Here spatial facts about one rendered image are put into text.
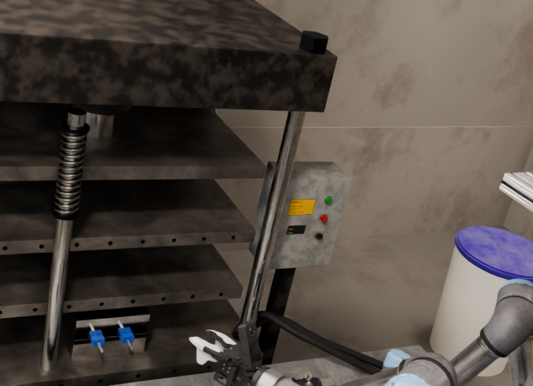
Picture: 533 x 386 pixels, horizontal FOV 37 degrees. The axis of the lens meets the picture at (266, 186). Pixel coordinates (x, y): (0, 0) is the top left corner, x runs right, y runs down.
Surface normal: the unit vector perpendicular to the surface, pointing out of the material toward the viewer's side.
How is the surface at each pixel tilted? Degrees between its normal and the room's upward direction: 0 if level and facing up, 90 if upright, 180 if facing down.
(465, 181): 90
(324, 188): 90
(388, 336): 0
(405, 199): 90
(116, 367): 0
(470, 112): 90
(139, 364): 0
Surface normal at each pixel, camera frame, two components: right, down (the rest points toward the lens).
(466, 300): -0.73, 0.21
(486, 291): -0.46, 0.35
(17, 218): 0.20, -0.89
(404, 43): 0.47, 0.46
